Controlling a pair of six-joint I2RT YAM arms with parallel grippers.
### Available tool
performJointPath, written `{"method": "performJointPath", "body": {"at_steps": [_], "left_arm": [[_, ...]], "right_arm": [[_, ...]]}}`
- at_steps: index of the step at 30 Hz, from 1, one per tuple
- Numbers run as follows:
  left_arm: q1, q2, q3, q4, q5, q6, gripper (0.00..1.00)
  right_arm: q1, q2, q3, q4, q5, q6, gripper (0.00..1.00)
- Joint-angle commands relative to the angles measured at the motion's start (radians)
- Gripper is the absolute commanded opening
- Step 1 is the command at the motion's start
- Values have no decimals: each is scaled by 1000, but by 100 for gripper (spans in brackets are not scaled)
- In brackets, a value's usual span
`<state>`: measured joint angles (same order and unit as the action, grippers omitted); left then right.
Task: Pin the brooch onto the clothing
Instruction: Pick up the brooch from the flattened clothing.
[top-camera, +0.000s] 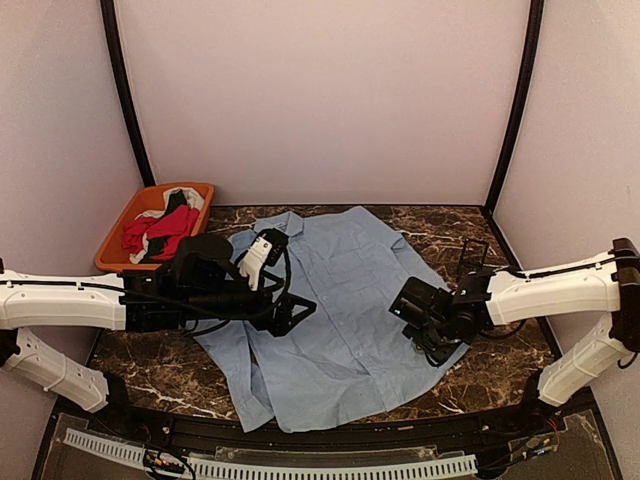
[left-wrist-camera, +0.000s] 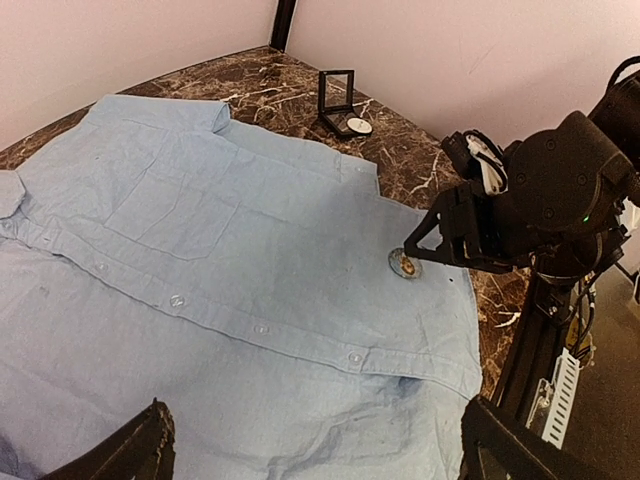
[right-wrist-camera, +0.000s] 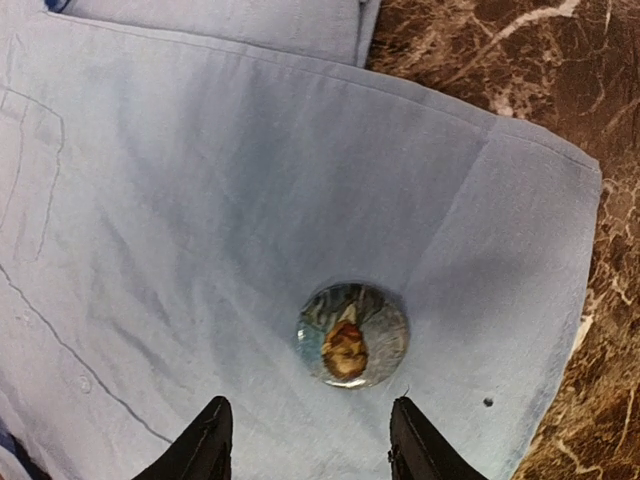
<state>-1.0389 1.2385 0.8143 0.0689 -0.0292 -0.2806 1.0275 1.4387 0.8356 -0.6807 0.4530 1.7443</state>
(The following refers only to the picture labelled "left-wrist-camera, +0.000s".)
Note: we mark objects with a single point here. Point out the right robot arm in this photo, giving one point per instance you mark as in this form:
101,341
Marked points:
617,114

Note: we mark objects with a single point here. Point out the white perforated cable tray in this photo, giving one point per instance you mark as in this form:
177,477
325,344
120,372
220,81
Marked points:
553,401

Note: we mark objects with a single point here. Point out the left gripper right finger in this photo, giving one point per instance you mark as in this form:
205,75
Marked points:
598,446

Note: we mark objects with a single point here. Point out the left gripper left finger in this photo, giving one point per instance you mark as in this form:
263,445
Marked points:
143,448

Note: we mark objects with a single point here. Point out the black brooch holder stand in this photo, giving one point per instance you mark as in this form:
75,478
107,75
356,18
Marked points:
335,101

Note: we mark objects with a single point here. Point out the light blue shirt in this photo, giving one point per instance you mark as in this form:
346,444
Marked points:
162,250

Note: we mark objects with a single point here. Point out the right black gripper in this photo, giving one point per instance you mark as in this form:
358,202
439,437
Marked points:
560,214

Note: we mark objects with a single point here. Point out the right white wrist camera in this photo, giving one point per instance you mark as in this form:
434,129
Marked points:
490,158

